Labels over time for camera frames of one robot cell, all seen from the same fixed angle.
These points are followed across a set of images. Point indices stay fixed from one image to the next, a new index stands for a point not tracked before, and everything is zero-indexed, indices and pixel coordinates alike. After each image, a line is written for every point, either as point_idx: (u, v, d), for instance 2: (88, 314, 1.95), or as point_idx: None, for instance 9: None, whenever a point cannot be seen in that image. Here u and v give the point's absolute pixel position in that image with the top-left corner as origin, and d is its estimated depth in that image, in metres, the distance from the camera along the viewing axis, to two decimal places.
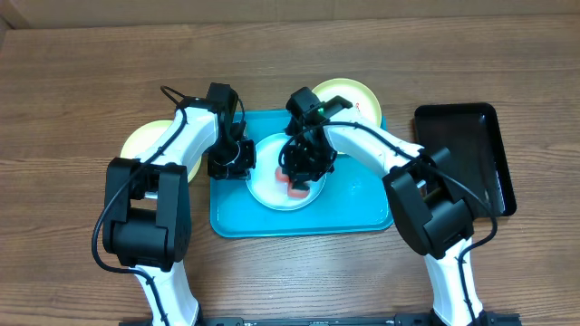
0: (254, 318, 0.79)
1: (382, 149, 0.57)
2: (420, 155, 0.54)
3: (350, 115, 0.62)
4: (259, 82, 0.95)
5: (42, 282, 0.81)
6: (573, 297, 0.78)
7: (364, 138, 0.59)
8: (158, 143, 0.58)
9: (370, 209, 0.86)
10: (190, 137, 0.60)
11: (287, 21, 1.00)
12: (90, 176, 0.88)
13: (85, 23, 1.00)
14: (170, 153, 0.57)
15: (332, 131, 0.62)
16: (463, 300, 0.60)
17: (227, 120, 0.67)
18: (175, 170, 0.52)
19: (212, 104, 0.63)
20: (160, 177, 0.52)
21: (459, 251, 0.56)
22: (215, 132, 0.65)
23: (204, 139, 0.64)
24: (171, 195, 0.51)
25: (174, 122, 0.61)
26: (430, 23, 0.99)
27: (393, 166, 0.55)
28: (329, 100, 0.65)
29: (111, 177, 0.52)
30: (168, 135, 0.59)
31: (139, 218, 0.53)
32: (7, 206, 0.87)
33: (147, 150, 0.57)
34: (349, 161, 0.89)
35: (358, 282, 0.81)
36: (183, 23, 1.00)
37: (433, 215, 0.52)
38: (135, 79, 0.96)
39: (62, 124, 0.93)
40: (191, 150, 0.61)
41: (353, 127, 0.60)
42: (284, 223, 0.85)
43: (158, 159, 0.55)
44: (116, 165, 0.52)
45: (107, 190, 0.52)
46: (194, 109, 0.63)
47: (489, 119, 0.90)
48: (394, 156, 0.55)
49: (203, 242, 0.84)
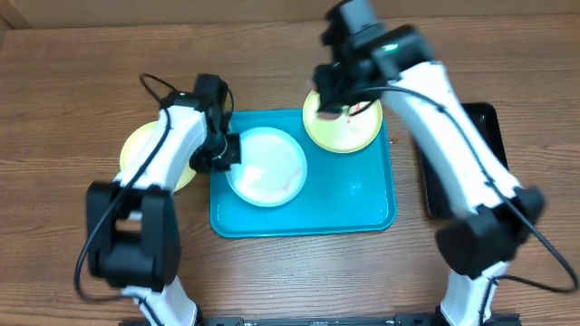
0: (253, 318, 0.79)
1: (466, 167, 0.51)
2: (514, 197, 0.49)
3: (433, 82, 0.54)
4: (259, 82, 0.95)
5: (42, 282, 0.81)
6: (574, 298, 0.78)
7: (445, 129, 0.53)
8: (140, 158, 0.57)
9: (370, 209, 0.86)
10: (176, 147, 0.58)
11: (287, 21, 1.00)
12: (89, 176, 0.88)
13: (86, 23, 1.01)
14: (153, 169, 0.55)
15: (407, 98, 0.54)
16: (477, 313, 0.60)
17: (216, 115, 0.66)
18: (158, 195, 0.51)
19: (198, 100, 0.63)
20: (143, 201, 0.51)
21: (493, 271, 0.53)
22: (202, 129, 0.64)
23: (192, 141, 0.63)
24: (155, 219, 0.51)
25: (157, 130, 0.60)
26: (430, 23, 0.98)
27: (480, 202, 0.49)
28: (400, 35, 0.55)
29: (91, 204, 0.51)
30: (150, 147, 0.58)
31: (124, 243, 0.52)
32: (7, 206, 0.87)
33: (129, 169, 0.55)
34: (349, 161, 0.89)
35: (357, 281, 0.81)
36: (183, 23, 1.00)
37: (491, 255, 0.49)
38: (135, 79, 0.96)
39: (62, 123, 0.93)
40: (178, 160, 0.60)
41: (438, 109, 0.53)
42: (283, 223, 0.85)
43: (140, 179, 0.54)
44: (95, 191, 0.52)
45: (89, 217, 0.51)
46: (178, 108, 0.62)
47: (489, 120, 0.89)
48: (485, 186, 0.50)
49: (203, 242, 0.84)
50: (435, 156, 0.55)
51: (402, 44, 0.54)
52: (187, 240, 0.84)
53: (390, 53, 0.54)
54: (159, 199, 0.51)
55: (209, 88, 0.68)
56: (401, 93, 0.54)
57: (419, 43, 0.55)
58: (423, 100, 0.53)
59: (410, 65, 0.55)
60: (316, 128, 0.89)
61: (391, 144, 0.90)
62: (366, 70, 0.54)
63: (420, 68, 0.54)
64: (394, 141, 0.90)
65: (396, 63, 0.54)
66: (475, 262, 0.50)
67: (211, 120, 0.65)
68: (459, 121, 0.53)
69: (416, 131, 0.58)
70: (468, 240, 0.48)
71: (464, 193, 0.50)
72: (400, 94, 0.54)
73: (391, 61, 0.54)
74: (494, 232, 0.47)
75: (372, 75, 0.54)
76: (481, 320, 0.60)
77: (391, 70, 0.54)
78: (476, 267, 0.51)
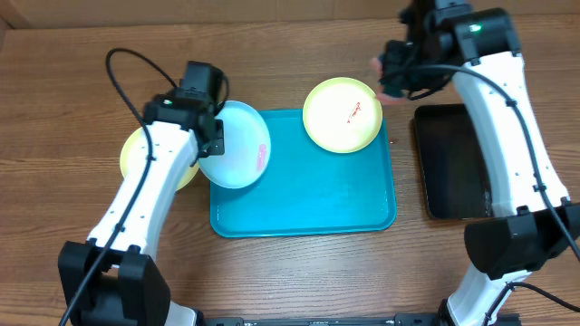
0: (253, 318, 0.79)
1: (519, 167, 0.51)
2: (561, 207, 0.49)
3: (510, 73, 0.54)
4: (259, 82, 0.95)
5: (42, 282, 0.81)
6: (573, 297, 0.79)
7: (508, 125, 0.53)
8: (117, 207, 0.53)
9: (370, 208, 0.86)
10: (158, 187, 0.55)
11: (287, 21, 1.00)
12: (89, 176, 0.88)
13: (86, 23, 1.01)
14: (131, 223, 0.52)
15: (478, 85, 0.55)
16: (483, 315, 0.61)
17: (208, 123, 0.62)
18: (136, 263, 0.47)
19: (187, 112, 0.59)
20: (120, 269, 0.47)
21: (514, 275, 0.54)
22: (190, 151, 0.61)
23: (178, 169, 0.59)
24: (133, 291, 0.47)
25: (139, 167, 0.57)
26: None
27: (524, 205, 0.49)
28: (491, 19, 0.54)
29: (65, 268, 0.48)
30: (130, 192, 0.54)
31: (107, 299, 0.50)
32: (7, 206, 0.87)
33: (104, 226, 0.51)
34: (349, 160, 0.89)
35: (357, 281, 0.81)
36: (183, 23, 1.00)
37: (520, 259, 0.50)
38: (135, 79, 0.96)
39: (62, 123, 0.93)
40: (160, 202, 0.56)
41: (507, 102, 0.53)
42: (284, 223, 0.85)
43: (118, 237, 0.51)
44: (69, 254, 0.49)
45: (67, 279, 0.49)
46: (161, 126, 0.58)
47: None
48: (532, 190, 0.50)
49: (203, 242, 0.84)
50: (488, 145, 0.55)
51: (490, 27, 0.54)
52: (187, 240, 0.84)
53: (475, 33, 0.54)
54: (139, 266, 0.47)
55: (200, 86, 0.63)
56: (474, 79, 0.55)
57: (508, 30, 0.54)
58: (495, 91, 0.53)
59: (491, 51, 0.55)
60: (316, 128, 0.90)
61: (391, 144, 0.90)
62: (445, 45, 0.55)
63: (501, 56, 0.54)
64: (394, 141, 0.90)
65: (478, 47, 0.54)
66: (500, 263, 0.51)
67: (204, 130, 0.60)
68: (526, 119, 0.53)
69: (473, 118, 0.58)
70: (500, 241, 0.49)
71: (510, 192, 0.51)
72: (473, 79, 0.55)
73: (474, 41, 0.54)
74: (531, 234, 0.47)
75: (450, 52, 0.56)
76: (486, 322, 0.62)
77: (471, 51, 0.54)
78: (499, 269, 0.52)
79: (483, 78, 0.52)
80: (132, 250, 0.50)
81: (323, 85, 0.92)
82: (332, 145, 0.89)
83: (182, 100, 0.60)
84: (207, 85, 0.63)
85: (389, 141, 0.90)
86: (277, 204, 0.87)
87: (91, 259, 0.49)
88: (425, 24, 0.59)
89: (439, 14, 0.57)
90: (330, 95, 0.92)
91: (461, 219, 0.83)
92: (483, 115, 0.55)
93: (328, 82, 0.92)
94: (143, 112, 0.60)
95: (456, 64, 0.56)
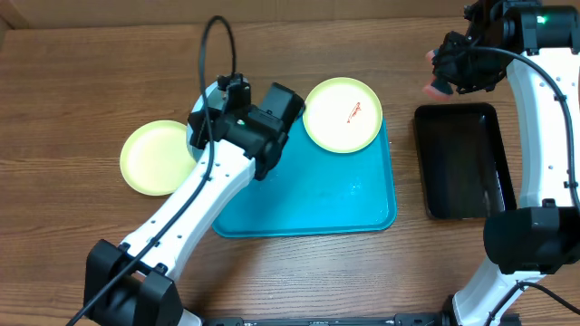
0: (253, 318, 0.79)
1: (555, 161, 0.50)
2: None
3: (566, 69, 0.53)
4: (259, 82, 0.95)
5: (42, 282, 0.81)
6: (574, 297, 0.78)
7: (555, 119, 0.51)
8: (159, 219, 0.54)
9: (370, 209, 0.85)
10: (203, 209, 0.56)
11: (287, 21, 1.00)
12: (89, 176, 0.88)
13: (87, 23, 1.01)
14: (168, 240, 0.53)
15: (531, 75, 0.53)
16: (487, 314, 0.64)
17: (274, 151, 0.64)
18: (161, 281, 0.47)
19: (259, 138, 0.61)
20: (145, 280, 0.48)
21: (526, 274, 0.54)
22: (245, 177, 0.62)
23: (228, 193, 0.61)
24: (151, 306, 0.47)
25: (192, 181, 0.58)
26: (430, 23, 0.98)
27: (551, 197, 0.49)
28: (561, 13, 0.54)
29: (95, 263, 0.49)
30: (176, 206, 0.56)
31: (121, 304, 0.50)
32: (7, 205, 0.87)
33: (141, 235, 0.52)
34: (350, 160, 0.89)
35: (357, 282, 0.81)
36: (184, 23, 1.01)
37: (536, 256, 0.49)
38: (135, 79, 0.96)
39: (62, 123, 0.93)
40: (201, 224, 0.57)
41: (555, 97, 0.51)
42: (284, 223, 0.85)
43: (150, 252, 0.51)
44: (103, 250, 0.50)
45: (93, 272, 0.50)
46: (229, 146, 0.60)
47: (489, 120, 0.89)
48: (563, 186, 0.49)
49: (204, 242, 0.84)
50: (526, 137, 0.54)
51: (558, 22, 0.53)
52: None
53: (540, 24, 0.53)
54: (162, 284, 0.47)
55: (276, 112, 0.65)
56: (527, 67, 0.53)
57: (575, 27, 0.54)
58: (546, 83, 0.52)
59: (553, 44, 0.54)
60: (317, 128, 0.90)
61: (390, 144, 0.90)
62: (507, 33, 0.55)
63: (562, 52, 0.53)
64: (393, 141, 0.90)
65: (541, 38, 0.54)
66: (515, 258, 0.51)
67: (265, 158, 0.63)
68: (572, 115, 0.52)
69: (517, 104, 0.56)
70: (519, 234, 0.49)
71: (539, 185, 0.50)
72: (527, 67, 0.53)
73: (537, 32, 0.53)
74: (551, 234, 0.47)
75: (511, 39, 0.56)
76: (488, 321, 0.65)
77: (532, 41, 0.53)
78: (512, 263, 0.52)
79: (536, 67, 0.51)
80: (159, 269, 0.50)
81: (336, 81, 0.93)
82: (333, 145, 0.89)
83: (256, 124, 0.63)
84: (284, 112, 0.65)
85: (388, 141, 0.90)
86: (278, 204, 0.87)
87: (120, 262, 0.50)
88: (491, 14, 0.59)
89: (507, 4, 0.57)
90: (337, 94, 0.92)
91: (461, 219, 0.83)
92: (527, 104, 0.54)
93: (343, 81, 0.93)
94: (213, 115, 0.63)
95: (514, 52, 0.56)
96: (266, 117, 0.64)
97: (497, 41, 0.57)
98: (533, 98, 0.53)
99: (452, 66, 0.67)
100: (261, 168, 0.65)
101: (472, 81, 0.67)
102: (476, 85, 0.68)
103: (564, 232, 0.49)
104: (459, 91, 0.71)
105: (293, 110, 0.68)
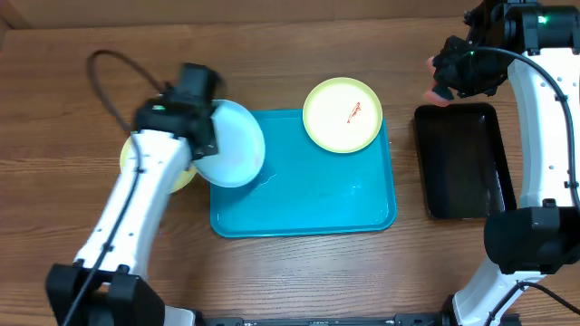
0: (253, 318, 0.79)
1: (555, 161, 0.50)
2: None
3: (567, 69, 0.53)
4: (260, 82, 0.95)
5: (42, 282, 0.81)
6: (575, 297, 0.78)
7: (556, 120, 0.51)
8: (104, 225, 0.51)
9: (370, 209, 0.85)
10: (146, 201, 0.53)
11: (287, 21, 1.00)
12: (90, 176, 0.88)
13: (87, 23, 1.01)
14: (120, 241, 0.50)
15: (533, 77, 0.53)
16: (487, 314, 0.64)
17: (205, 129, 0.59)
18: (125, 284, 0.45)
19: (179, 120, 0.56)
20: (110, 290, 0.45)
21: (527, 274, 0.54)
22: (181, 162, 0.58)
23: (169, 180, 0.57)
24: (126, 308, 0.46)
25: (128, 178, 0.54)
26: (430, 23, 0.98)
27: (552, 197, 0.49)
28: (562, 14, 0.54)
29: (53, 293, 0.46)
30: (117, 208, 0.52)
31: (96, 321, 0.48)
32: (7, 206, 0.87)
33: (92, 247, 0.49)
34: (350, 160, 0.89)
35: (357, 282, 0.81)
36: (184, 23, 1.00)
37: (536, 254, 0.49)
38: (135, 79, 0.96)
39: (62, 123, 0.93)
40: (151, 215, 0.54)
41: (556, 97, 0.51)
42: (284, 222, 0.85)
43: (107, 259, 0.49)
44: (55, 277, 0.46)
45: (53, 302, 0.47)
46: (151, 135, 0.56)
47: (489, 120, 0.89)
48: (563, 186, 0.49)
49: (203, 242, 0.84)
50: (526, 137, 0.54)
51: (559, 22, 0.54)
52: (187, 240, 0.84)
53: (541, 24, 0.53)
54: (129, 283, 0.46)
55: (195, 89, 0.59)
56: (528, 68, 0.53)
57: (576, 27, 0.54)
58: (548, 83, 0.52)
59: (553, 44, 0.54)
60: (316, 128, 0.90)
61: (390, 143, 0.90)
62: (507, 33, 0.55)
63: (563, 52, 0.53)
64: (393, 141, 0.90)
65: (543, 38, 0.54)
66: (517, 258, 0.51)
67: (197, 137, 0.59)
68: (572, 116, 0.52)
69: (517, 107, 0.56)
70: (519, 231, 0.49)
71: (540, 185, 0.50)
72: (528, 67, 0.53)
73: (538, 33, 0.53)
74: (553, 232, 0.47)
75: (512, 39, 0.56)
76: (488, 321, 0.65)
77: (533, 40, 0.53)
78: (513, 263, 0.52)
79: (536, 66, 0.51)
80: (122, 270, 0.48)
81: (338, 82, 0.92)
82: (332, 145, 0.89)
83: (174, 107, 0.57)
84: (200, 89, 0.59)
85: (389, 141, 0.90)
86: (277, 204, 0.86)
87: (80, 280, 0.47)
88: (492, 15, 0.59)
89: (507, 5, 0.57)
90: (338, 94, 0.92)
91: (461, 219, 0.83)
92: (529, 104, 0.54)
93: (344, 81, 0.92)
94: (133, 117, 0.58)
95: (515, 52, 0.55)
96: (181, 97, 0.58)
97: (498, 42, 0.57)
98: (534, 99, 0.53)
99: (452, 69, 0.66)
100: (197, 148, 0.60)
101: (472, 85, 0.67)
102: (476, 89, 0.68)
103: (565, 232, 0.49)
104: (461, 96, 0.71)
105: (210, 84, 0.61)
